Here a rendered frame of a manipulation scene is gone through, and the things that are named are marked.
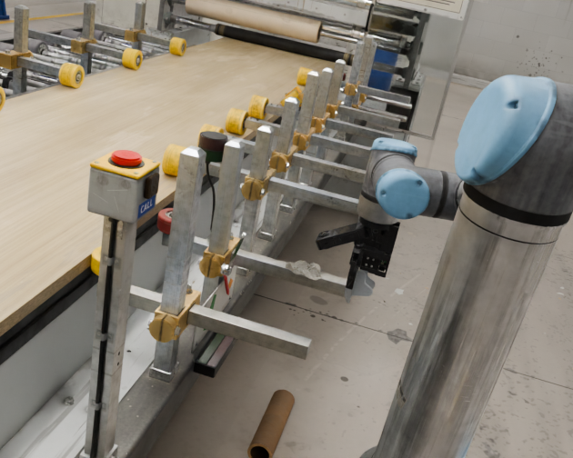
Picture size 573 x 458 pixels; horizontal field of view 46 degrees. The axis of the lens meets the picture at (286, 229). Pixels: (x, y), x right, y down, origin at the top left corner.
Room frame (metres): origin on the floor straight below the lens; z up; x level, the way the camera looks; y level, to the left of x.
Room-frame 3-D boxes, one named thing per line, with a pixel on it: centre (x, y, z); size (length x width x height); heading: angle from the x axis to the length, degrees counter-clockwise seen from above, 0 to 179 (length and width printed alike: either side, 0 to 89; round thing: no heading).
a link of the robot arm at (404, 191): (1.22, -0.20, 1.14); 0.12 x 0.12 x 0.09; 5
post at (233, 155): (1.34, 0.14, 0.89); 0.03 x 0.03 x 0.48; 80
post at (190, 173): (1.10, 0.18, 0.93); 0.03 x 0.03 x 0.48; 80
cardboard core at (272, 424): (1.81, -0.08, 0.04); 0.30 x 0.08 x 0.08; 170
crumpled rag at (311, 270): (1.35, -0.06, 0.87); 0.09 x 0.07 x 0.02; 80
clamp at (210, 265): (1.37, 0.14, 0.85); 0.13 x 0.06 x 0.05; 170
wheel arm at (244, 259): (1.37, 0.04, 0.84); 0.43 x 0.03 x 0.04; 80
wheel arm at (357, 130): (2.37, -0.05, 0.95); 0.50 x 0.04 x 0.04; 80
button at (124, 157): (0.84, 0.23, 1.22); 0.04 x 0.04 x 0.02
